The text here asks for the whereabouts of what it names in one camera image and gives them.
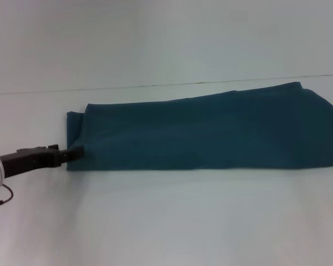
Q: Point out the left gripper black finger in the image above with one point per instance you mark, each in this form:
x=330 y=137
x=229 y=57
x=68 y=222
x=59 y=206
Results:
x=72 y=153

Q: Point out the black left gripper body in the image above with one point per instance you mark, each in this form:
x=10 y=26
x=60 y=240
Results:
x=30 y=160

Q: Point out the teal FREE print t-shirt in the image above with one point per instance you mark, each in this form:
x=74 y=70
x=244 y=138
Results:
x=211 y=133

